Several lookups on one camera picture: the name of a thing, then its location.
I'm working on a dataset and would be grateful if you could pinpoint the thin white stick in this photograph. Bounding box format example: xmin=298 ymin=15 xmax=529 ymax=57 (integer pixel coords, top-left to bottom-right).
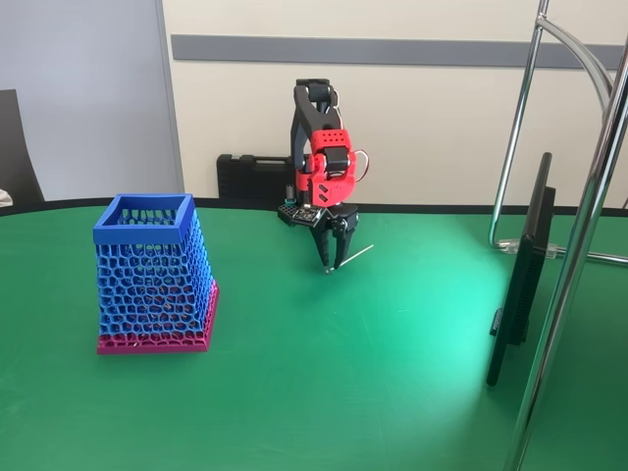
xmin=325 ymin=243 xmax=375 ymax=275

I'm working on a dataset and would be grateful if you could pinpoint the blue and pink lattice basket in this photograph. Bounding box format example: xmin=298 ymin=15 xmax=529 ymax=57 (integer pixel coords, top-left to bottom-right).
xmin=92 ymin=193 xmax=221 ymax=356

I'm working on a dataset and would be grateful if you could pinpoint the black plastic tool case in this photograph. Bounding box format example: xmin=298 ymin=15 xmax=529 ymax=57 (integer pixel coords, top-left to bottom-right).
xmin=217 ymin=153 xmax=298 ymax=200

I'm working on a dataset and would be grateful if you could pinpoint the green table cloth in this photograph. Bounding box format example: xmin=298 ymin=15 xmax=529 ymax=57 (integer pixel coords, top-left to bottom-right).
xmin=0 ymin=197 xmax=628 ymax=471

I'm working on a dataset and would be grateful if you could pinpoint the clear plastic clip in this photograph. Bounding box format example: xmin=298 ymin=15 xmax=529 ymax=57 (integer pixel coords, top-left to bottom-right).
xmin=497 ymin=237 xmax=561 ymax=258

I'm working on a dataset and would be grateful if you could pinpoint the black monitor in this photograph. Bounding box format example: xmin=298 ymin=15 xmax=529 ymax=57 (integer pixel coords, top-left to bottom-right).
xmin=485 ymin=151 xmax=558 ymax=389

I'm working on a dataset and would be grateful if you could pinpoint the thick chrome pole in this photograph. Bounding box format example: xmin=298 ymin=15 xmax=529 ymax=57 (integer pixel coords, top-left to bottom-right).
xmin=502 ymin=46 xmax=628 ymax=471

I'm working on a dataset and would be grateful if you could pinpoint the black chair back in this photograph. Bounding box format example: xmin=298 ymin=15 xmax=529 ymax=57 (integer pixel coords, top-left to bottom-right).
xmin=0 ymin=88 xmax=46 ymax=204

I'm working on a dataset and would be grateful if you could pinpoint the small black camera module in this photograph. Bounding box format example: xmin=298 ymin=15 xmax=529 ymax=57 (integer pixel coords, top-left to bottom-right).
xmin=292 ymin=205 xmax=326 ymax=228

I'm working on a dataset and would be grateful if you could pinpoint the red white wrist servo cable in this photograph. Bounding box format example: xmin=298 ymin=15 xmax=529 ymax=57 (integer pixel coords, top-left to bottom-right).
xmin=352 ymin=148 xmax=373 ymax=183

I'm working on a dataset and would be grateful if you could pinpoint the red white upper servo cable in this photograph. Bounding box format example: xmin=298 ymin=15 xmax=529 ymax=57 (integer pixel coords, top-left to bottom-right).
xmin=327 ymin=86 xmax=345 ymax=127

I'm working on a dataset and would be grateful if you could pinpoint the grey wall rail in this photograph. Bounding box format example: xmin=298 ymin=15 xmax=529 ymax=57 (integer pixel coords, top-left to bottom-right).
xmin=170 ymin=33 xmax=627 ymax=71

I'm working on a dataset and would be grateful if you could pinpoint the thin chrome tube frame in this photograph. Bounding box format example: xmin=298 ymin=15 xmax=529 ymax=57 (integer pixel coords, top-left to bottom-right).
xmin=488 ymin=0 xmax=628 ymax=267

